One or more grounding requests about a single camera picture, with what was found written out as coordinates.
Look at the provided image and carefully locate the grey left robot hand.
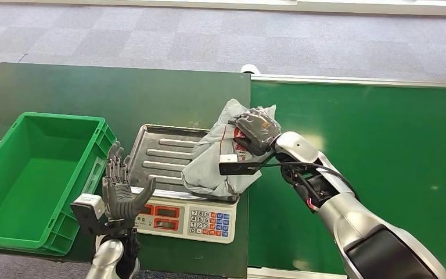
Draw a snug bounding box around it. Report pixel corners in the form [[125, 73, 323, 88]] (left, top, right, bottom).
[[102, 141, 157, 223]]

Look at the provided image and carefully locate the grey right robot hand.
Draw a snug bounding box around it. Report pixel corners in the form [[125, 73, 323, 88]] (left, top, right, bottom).
[[228, 108, 282, 157]]

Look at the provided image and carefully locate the grey plastic mailer package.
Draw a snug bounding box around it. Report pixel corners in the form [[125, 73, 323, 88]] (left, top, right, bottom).
[[181, 99, 278, 198]]

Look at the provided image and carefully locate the white conveyor roller end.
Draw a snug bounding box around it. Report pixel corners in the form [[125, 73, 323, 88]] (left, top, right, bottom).
[[240, 63, 262, 75]]

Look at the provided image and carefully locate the stainless steel scale tray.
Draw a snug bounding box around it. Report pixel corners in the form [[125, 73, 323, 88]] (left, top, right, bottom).
[[127, 123, 242, 205]]

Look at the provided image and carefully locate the white electronic scale body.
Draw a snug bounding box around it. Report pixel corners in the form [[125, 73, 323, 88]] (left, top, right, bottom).
[[134, 187, 239, 245]]

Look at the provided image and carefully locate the green plastic crate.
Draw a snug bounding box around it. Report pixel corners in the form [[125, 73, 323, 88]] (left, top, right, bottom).
[[0, 112, 118, 257]]

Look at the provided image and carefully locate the dark green table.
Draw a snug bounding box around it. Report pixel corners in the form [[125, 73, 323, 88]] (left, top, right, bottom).
[[0, 62, 252, 279]]

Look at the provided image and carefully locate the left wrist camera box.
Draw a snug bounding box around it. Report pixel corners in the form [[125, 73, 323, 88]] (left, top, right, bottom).
[[70, 193, 111, 237]]

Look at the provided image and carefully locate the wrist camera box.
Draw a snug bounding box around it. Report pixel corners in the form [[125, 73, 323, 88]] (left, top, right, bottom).
[[218, 153, 265, 177], [70, 193, 111, 237]]

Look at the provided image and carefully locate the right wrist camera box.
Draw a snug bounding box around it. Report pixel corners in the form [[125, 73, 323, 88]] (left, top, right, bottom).
[[218, 153, 265, 177]]

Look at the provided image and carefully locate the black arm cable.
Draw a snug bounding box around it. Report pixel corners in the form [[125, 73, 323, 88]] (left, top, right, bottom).
[[259, 161, 361, 202]]

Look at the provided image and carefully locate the silver conveyor side rail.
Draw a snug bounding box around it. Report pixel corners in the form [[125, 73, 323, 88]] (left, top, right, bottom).
[[246, 267, 349, 279], [250, 74, 446, 89]]

